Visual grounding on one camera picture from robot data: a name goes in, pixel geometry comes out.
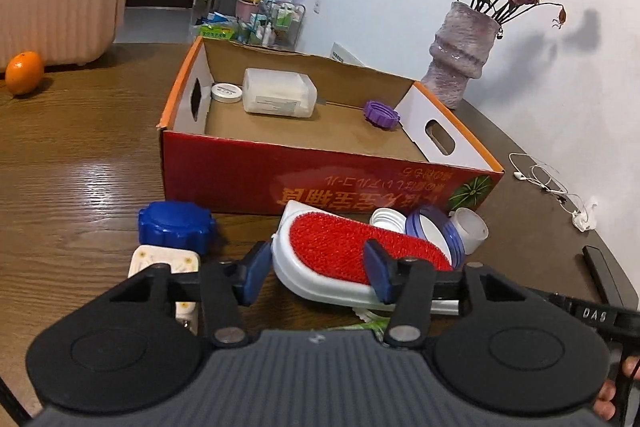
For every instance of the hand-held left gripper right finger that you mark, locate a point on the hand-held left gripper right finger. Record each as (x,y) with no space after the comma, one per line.
(378,274)

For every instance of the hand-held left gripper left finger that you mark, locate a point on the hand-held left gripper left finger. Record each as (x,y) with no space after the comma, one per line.
(258,268)

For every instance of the red and white lint brush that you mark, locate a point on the red and white lint brush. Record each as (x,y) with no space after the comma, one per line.
(325,242)

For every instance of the red cardboard box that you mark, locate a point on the red cardboard box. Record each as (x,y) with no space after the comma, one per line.
(225,172)

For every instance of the person's right hand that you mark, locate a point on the person's right hand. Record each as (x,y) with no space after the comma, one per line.
(606,399)

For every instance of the white ribbed lid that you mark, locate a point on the white ribbed lid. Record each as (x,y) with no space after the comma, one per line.
(389,219)

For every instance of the blue-rimmed lid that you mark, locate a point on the blue-rimmed lid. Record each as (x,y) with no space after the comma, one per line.
(432,229)

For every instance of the blue ribbed cap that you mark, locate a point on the blue ribbed cap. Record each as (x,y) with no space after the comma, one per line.
(172,224)

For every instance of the crumpled white tissue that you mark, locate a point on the crumpled white tissue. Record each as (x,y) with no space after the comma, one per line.
(586,217)

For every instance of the purple ribbed cap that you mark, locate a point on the purple ribbed cap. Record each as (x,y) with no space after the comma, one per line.
(381,114)

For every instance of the white plastic bottle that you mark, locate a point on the white plastic bottle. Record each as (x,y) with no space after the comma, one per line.
(277,93)

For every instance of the white round lid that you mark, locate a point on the white round lid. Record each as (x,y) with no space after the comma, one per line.
(226,93)

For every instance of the white leaflet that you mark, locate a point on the white leaflet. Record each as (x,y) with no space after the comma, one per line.
(346,55)

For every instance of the purple-grey ceramic vase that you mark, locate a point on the purple-grey ceramic vase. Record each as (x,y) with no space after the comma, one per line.
(460,52)

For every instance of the green and white packet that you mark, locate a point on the green and white packet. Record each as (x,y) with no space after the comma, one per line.
(217,32)

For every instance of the pink bin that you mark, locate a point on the pink bin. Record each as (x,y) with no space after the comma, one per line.
(246,11)

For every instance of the orange fruit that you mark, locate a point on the orange fruit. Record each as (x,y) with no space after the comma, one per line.
(24,73)

